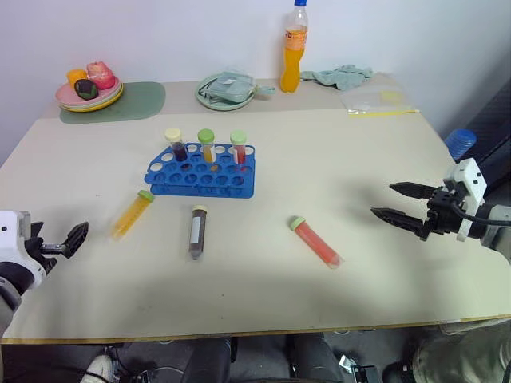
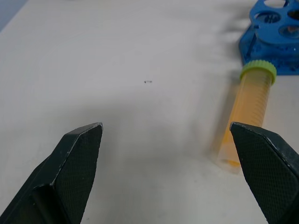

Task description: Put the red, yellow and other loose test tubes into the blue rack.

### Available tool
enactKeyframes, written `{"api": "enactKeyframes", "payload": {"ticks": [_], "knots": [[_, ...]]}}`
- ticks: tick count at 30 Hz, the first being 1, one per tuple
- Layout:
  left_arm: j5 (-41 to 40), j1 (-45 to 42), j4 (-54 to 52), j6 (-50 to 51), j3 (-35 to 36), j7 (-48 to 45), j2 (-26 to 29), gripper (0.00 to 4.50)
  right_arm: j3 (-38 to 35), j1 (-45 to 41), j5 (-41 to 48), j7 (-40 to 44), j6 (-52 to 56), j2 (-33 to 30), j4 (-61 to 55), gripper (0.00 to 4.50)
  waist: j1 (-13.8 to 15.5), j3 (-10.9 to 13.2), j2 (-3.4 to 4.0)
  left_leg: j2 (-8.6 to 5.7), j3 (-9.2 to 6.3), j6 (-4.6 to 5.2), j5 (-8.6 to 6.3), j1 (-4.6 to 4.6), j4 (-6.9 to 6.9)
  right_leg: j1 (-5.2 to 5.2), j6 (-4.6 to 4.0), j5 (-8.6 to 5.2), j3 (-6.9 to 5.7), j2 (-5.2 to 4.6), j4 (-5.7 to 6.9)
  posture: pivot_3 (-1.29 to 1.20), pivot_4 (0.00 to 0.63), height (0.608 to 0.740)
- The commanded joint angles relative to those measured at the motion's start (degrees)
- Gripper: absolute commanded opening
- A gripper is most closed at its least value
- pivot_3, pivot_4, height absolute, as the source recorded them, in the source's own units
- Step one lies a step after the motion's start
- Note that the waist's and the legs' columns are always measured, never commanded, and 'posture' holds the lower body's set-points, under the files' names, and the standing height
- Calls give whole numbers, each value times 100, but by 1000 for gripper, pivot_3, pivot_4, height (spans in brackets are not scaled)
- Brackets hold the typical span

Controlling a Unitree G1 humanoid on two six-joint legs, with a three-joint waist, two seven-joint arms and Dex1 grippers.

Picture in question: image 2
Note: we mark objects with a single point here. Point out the orange tube with green cap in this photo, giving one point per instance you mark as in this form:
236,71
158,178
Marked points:
247,109

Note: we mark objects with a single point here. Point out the blue tube rack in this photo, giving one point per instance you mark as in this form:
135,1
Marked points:
273,35

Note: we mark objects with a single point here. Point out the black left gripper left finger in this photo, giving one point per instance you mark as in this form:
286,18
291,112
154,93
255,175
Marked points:
70,168

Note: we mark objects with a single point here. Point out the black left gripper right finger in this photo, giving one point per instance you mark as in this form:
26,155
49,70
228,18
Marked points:
268,170

